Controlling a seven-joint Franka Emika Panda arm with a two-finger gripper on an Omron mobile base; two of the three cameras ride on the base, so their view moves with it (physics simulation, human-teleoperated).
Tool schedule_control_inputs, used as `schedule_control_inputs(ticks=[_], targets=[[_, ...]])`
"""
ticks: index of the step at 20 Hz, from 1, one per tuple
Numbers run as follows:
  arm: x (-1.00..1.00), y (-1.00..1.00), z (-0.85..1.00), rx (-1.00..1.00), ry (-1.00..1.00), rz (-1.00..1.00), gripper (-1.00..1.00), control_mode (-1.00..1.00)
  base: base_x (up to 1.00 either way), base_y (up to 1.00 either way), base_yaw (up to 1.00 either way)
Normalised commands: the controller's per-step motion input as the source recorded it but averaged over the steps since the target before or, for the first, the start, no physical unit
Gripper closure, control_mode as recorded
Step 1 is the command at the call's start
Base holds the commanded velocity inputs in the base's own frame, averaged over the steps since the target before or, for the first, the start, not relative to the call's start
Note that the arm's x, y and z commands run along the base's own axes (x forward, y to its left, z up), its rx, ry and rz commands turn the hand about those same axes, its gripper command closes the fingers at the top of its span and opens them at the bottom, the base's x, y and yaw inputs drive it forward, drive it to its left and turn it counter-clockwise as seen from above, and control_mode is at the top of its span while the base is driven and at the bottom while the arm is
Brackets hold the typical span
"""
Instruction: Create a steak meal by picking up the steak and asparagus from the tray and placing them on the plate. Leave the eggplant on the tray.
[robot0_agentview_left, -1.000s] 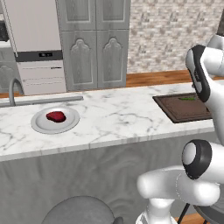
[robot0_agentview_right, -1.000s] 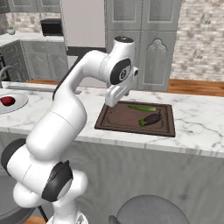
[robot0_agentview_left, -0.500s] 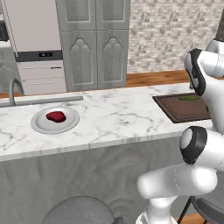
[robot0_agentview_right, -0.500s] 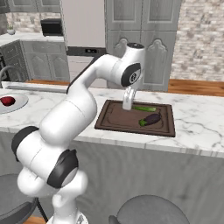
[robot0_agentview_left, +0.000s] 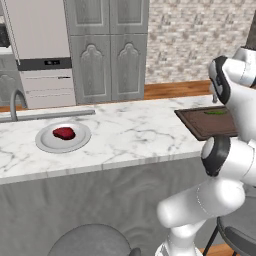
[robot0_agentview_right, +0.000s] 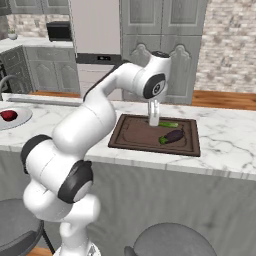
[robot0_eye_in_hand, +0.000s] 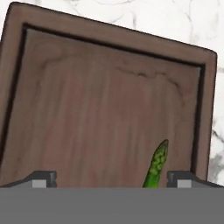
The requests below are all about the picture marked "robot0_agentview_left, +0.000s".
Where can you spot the grey counter cabinet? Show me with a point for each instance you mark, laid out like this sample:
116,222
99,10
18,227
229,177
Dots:
8,80

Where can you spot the black microwave oven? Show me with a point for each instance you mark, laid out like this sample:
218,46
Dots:
4,35

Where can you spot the red raw steak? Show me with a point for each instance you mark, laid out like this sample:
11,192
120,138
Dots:
64,133

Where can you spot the dark brown tray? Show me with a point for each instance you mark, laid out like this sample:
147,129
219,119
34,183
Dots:
206,125

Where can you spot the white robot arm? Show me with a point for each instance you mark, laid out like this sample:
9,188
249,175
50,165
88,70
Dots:
213,196

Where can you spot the grey tall cupboard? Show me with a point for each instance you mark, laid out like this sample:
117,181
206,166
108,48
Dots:
108,50

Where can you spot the grey stool with black legs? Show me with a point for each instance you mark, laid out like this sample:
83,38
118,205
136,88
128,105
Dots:
237,230

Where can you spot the grey curved tap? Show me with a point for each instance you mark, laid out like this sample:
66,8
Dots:
15,101

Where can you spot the grey sink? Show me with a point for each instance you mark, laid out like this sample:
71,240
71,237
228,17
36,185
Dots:
46,115

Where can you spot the grey island front panel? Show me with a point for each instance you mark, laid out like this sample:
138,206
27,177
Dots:
100,200

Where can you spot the green asparagus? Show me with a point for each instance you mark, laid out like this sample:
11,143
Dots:
215,112

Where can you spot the grey round stool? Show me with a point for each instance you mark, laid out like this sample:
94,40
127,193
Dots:
91,240

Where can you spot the grey round plate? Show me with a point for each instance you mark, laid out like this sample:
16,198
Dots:
63,137

